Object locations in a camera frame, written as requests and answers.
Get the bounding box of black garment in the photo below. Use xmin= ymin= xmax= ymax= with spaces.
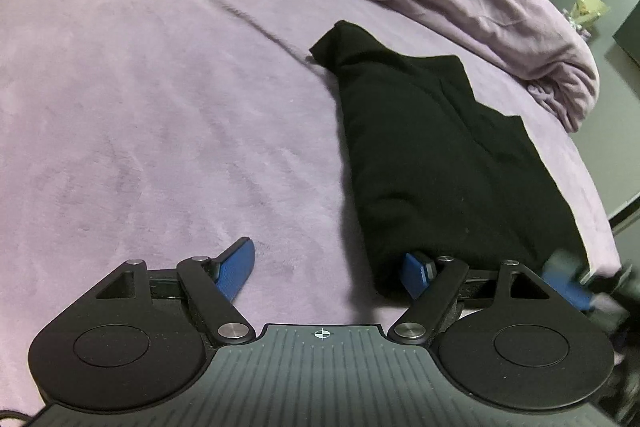
xmin=311 ymin=20 xmax=586 ymax=300

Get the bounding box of purple bed sheet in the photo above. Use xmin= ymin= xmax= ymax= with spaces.
xmin=1 ymin=0 xmax=620 ymax=415

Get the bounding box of black flat screen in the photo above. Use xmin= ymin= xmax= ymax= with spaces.
xmin=613 ymin=3 xmax=640 ymax=65

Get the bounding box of yellow paper bag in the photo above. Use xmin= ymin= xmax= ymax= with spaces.
xmin=562 ymin=0 xmax=611 ymax=41

